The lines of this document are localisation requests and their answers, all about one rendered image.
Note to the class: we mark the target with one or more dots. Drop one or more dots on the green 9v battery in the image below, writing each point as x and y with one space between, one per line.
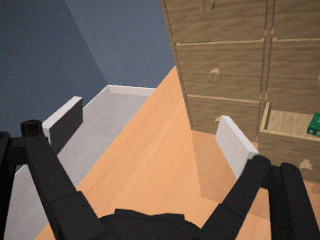
314 126

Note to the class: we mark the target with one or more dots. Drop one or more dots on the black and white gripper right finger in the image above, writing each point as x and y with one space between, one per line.
291 213

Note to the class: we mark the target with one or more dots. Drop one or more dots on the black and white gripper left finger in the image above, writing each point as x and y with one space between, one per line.
69 213

